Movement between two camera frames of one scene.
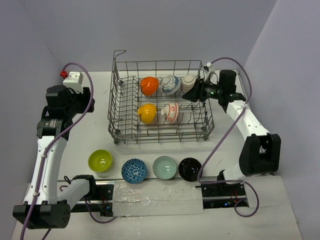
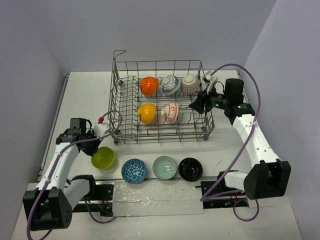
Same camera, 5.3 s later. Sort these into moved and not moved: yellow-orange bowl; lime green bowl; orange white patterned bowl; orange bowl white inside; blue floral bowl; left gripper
Moved: left gripper; lime green bowl
Not moved: blue floral bowl; yellow-orange bowl; orange white patterned bowl; orange bowl white inside
